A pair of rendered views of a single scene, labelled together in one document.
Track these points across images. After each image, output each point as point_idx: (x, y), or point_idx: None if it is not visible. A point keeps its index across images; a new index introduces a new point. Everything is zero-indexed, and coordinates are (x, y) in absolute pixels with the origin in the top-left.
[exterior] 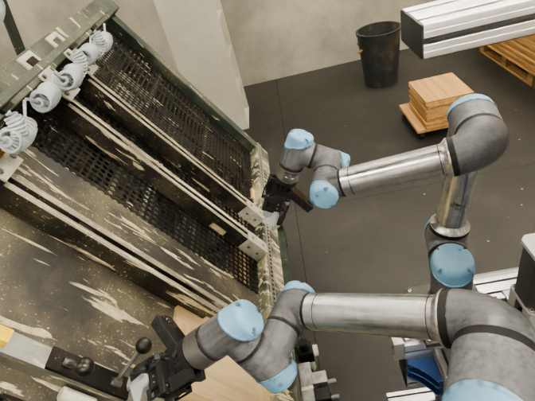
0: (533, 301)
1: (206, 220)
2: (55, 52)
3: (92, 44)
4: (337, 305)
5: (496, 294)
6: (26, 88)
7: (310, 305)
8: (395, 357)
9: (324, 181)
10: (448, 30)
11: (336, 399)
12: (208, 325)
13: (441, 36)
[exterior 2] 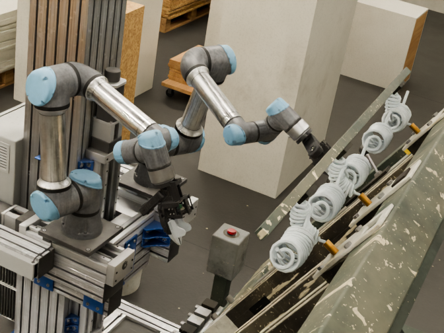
0: None
1: None
2: (359, 117)
3: (314, 195)
4: (228, 101)
5: (29, 232)
6: (407, 166)
7: (237, 112)
8: (133, 265)
9: (166, 128)
10: None
11: (177, 330)
12: (293, 111)
13: None
